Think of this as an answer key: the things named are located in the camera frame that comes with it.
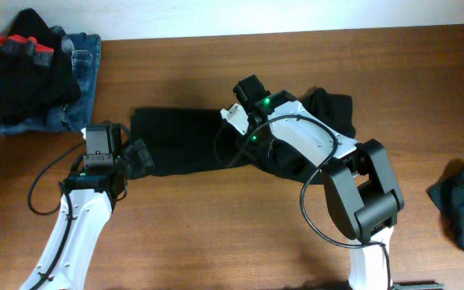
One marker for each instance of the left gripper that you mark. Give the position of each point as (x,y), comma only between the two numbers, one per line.
(138,156)

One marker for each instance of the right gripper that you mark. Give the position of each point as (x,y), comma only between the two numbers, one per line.
(255,145)

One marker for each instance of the black t-shirt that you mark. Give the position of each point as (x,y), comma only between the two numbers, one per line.
(182,141)

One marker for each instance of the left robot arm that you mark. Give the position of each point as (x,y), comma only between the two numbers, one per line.
(97,180)

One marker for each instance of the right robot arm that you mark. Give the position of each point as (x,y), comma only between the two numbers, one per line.
(362,193)

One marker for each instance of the folded blue denim jeans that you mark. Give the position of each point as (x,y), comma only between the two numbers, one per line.
(85,59)

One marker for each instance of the black garment with red trim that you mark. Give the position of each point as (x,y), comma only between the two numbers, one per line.
(36,71)

